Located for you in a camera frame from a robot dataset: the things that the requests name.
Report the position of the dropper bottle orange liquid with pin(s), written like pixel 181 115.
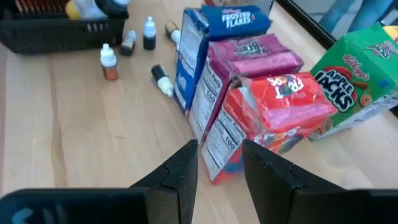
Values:
pixel 109 62

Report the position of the red Froot Loops box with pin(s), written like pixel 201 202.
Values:
pixel 280 102

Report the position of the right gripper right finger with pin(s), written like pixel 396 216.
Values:
pixel 280 196

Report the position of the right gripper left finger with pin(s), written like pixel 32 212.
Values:
pixel 174 193

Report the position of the purple Raisin Bran box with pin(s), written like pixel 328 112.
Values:
pixel 255 59

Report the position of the dropper bottle brown label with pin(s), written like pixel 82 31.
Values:
pixel 128 43
pixel 172 31

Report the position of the dropper bottle black liquid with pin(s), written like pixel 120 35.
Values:
pixel 149 34
pixel 162 81

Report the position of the black bottle white label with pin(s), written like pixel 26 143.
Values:
pixel 110 9

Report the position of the blue Frosted Flakes box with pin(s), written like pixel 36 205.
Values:
pixel 236 20

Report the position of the black plastic basket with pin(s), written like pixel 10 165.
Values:
pixel 56 34

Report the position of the black table frame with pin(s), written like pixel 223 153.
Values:
pixel 311 24

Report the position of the green Apple Jacks box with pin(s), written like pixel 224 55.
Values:
pixel 357 81

